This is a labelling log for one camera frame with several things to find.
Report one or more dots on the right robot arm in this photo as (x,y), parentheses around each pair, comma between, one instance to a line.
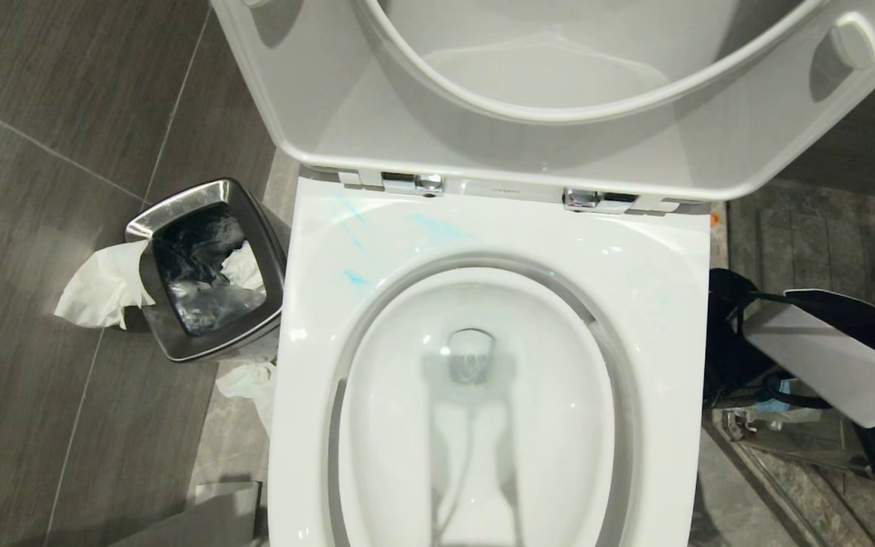
(825,357)

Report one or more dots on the chrome toilet seat hinge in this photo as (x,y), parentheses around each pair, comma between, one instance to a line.
(411,183)
(585,199)

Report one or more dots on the raised white toilet lid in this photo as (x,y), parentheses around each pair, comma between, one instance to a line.
(308,106)

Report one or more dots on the white ceramic toilet bowl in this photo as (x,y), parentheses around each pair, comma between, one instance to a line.
(658,319)

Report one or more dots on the small crumpled white tissue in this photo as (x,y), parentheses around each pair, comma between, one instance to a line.
(246,267)

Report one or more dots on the black plastic bin liner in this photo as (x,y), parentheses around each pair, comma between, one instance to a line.
(194,258)

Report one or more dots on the stainless steel trash bin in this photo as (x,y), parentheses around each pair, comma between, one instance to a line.
(179,348)

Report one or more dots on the large crumpled white tissue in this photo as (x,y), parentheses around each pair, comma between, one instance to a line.
(103,289)

